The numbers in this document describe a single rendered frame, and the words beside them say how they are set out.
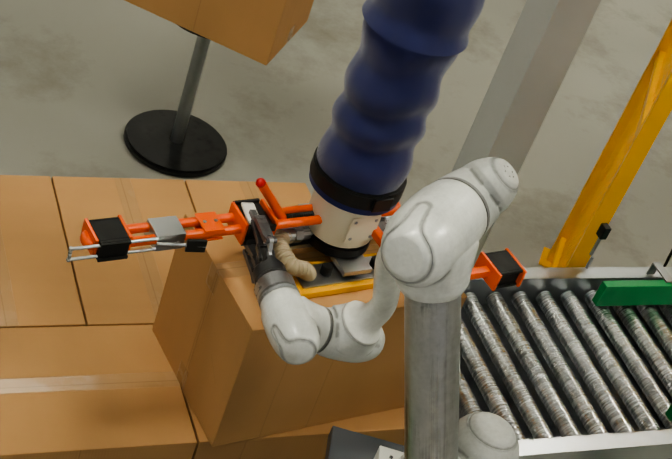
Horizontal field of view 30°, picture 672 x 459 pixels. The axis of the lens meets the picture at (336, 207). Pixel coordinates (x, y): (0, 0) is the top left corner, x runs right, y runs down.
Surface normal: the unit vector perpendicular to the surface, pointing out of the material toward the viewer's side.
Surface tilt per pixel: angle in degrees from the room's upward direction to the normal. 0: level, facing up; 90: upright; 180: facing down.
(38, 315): 0
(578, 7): 90
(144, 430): 0
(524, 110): 90
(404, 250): 83
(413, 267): 82
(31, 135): 0
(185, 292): 90
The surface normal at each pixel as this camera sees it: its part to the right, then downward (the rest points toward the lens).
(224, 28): -0.33, 0.50
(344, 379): 0.45, 0.65
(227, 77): 0.29, -0.76
